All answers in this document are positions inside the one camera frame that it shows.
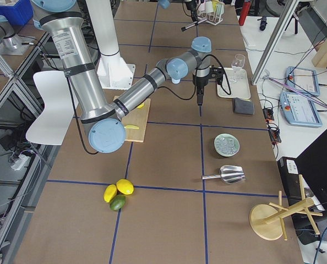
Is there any green lime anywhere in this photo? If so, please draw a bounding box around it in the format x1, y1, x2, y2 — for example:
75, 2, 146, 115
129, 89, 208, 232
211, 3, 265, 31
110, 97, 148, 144
110, 195, 126, 211

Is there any light blue cup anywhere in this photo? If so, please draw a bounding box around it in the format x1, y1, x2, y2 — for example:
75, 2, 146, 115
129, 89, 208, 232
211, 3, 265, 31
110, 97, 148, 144
171, 79, 181, 84

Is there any yellow lemon half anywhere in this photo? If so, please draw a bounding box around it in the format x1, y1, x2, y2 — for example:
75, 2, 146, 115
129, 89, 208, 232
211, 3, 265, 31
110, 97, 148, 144
137, 102, 145, 108

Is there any grey folded cloth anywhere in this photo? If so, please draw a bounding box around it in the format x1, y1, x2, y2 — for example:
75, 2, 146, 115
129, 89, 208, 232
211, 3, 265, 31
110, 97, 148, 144
232, 98, 254, 115

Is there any steel muddler with black tip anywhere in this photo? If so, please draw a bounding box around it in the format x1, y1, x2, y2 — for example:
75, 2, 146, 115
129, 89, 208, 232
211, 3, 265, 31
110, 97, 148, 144
181, 18, 207, 32

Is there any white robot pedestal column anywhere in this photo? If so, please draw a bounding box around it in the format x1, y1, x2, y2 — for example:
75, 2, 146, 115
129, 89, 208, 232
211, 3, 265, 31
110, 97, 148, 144
86, 0, 135, 90

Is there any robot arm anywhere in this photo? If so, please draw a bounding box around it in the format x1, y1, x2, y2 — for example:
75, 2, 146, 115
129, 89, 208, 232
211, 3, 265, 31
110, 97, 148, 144
31, 1, 227, 153
157, 0, 197, 15

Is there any cream bear tray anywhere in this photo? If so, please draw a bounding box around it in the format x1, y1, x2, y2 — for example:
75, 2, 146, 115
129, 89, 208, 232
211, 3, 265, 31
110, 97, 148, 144
216, 68, 251, 100

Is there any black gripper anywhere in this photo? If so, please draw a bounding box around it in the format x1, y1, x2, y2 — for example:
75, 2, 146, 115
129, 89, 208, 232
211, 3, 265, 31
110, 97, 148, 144
193, 66, 224, 106

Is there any wooden cutting board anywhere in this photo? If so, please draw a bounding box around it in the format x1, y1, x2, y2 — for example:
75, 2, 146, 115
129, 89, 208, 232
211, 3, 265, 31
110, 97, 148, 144
122, 98, 151, 142

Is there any clear wine glass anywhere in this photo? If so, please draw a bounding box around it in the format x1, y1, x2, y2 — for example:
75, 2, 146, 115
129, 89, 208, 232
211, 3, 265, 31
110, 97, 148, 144
231, 54, 246, 82

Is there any yellow plastic knife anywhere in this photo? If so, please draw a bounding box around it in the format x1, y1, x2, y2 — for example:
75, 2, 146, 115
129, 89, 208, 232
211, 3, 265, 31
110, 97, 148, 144
124, 125, 140, 130

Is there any white wire cup rack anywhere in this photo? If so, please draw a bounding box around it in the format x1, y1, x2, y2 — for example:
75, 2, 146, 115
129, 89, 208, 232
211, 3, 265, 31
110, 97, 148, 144
198, 0, 225, 25

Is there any blue teach pendant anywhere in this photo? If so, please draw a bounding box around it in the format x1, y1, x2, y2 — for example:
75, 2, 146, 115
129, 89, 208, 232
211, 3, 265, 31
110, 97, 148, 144
285, 66, 320, 96
280, 92, 323, 128

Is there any white chair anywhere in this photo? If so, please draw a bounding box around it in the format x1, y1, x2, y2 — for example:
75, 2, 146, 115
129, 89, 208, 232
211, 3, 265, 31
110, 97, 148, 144
26, 70, 74, 145

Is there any green bowl of ice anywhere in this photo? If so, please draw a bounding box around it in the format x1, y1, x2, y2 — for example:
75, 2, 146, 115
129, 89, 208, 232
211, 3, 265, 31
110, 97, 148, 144
214, 134, 240, 157

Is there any steel ice scoop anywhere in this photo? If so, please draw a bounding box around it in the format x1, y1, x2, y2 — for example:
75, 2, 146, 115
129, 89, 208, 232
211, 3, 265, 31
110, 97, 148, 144
201, 165, 246, 184

